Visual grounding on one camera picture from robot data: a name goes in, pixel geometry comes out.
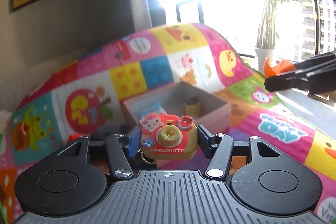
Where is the Hello Kitty toy camera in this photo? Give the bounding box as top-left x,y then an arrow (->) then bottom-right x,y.
138,113 -> 198,164

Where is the orange toy piece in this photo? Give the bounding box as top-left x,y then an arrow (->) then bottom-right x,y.
263,57 -> 296,78

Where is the blue white tissue pack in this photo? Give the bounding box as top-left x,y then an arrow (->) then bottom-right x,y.
135,102 -> 167,120

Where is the small dark yellow toy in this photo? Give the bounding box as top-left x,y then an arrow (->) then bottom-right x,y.
184,97 -> 202,117

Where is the pink cardboard box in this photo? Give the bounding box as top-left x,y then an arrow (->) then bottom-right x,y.
123,82 -> 231,134

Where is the colourful cartoon play mat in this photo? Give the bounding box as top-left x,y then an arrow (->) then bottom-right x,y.
1,23 -> 335,223

